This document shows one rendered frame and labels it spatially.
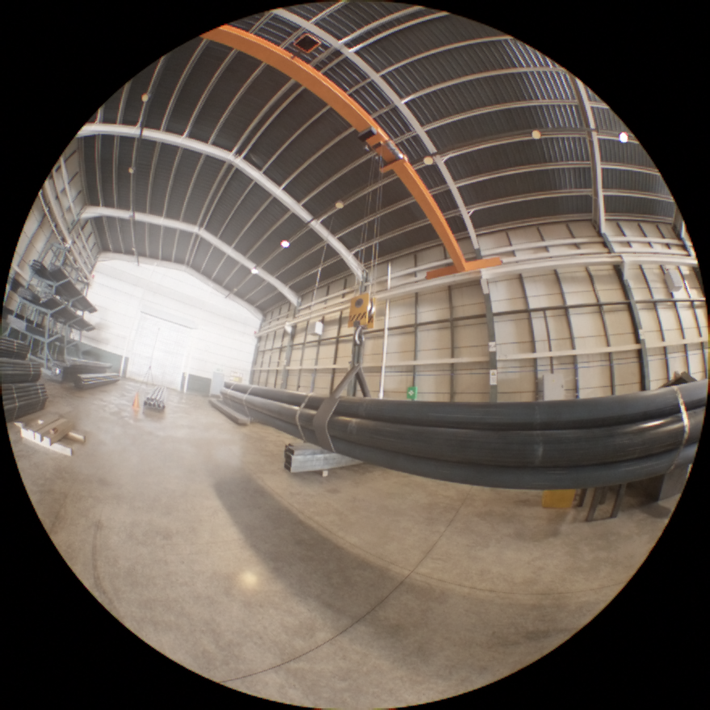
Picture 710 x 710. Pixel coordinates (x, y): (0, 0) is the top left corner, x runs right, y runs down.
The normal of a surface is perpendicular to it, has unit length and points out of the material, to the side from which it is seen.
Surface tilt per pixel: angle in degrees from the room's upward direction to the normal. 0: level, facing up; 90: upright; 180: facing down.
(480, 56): 170
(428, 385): 90
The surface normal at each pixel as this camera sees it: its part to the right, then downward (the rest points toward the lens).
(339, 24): 0.00, 1.00
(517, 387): -0.64, -0.24
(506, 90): -0.22, 0.91
